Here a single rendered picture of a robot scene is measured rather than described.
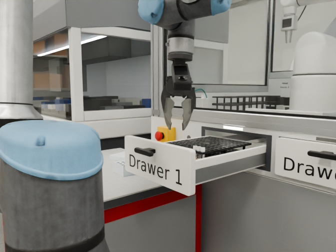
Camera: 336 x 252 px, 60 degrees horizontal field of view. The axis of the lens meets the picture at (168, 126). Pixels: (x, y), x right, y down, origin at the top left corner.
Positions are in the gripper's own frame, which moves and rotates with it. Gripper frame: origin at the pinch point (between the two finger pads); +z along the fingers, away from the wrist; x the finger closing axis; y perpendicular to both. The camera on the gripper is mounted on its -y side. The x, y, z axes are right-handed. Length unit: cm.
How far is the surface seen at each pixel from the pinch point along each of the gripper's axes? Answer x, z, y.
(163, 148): 3.9, 5.3, -9.0
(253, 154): -23.3, 7.5, 1.2
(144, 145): 8.9, 5.8, -2.2
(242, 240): -25.5, 39.3, 11.9
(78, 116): 45, 3, 66
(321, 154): -35.0, 4.2, -13.5
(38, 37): 77, -40, 98
